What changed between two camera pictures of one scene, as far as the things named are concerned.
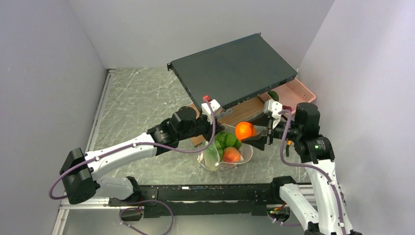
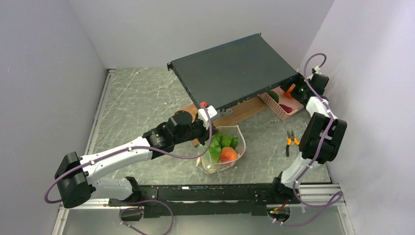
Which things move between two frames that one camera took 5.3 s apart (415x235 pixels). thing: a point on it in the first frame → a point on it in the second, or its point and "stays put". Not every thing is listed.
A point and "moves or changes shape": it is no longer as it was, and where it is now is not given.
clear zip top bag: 227,151 moves or changes shape
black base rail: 167,200 stays put
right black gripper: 259,140 → 294,93
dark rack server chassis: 235,72 stays put
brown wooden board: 238,114 stays put
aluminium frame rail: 97,203 stays put
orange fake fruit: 244,129 → 288,93
